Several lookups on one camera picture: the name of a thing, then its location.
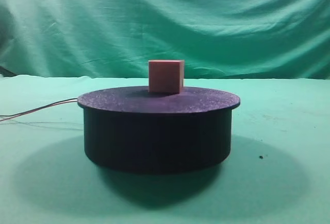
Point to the pink cube block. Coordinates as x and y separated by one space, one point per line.
166 76

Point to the black round turntable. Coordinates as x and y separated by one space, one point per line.
133 130

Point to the green backdrop cloth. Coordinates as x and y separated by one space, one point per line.
215 38

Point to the green table cloth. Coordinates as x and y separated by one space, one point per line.
46 177

